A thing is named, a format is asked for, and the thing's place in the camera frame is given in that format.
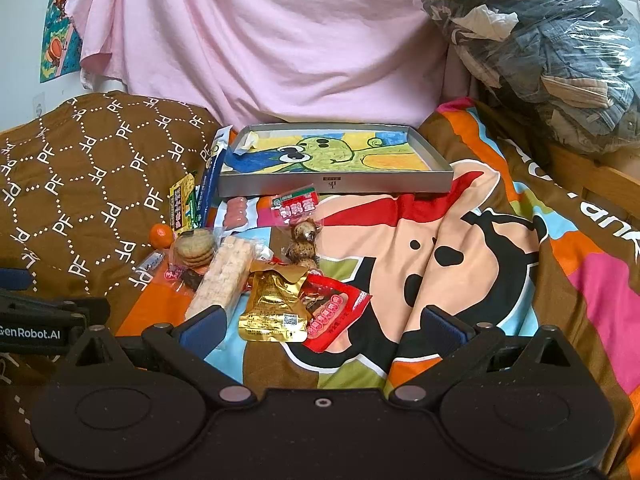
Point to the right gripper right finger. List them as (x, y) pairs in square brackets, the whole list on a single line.
[(464, 351)]

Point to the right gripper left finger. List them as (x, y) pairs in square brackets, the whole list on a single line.
[(182, 350)]

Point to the small dark jerky packet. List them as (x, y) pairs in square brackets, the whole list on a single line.
[(185, 276)]

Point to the beige rice cracker bar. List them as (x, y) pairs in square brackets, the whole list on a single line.
[(225, 278)]

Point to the gold foil snack packet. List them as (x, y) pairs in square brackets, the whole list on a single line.
[(274, 311)]

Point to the round biscuit packet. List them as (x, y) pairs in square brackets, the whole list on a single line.
[(191, 250)]

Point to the orange mandarin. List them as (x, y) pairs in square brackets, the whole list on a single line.
[(161, 236)]

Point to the red snack packet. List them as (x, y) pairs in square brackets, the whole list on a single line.
[(333, 307)]

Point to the pink sausage packet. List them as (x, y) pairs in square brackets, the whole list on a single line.
[(240, 214)]

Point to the yellow green snack packet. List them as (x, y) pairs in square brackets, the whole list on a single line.
[(182, 205)]

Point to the quail egg packet red label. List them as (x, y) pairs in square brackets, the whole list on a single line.
[(295, 215)]

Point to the blue white tube packet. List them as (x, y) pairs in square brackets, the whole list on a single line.
[(214, 162)]

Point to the small white blue packet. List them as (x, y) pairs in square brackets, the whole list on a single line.
[(151, 262)]

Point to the colourful cartoon monkey blanket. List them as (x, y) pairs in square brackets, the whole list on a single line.
[(507, 246)]

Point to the brown PF patterned pillow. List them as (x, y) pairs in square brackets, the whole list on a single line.
[(82, 187)]

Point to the grey tray with drawing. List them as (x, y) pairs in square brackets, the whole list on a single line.
[(332, 157)]

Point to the clear bag of clothes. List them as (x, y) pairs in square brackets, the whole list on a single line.
[(574, 62)]

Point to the pink bed sheet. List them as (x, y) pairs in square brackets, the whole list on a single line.
[(253, 61)]

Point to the white wall socket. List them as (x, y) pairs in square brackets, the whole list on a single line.
[(39, 105)]

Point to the wooden bed frame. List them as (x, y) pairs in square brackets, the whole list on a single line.
[(584, 175)]

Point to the colourful wall poster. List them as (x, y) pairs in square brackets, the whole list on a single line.
[(61, 44)]

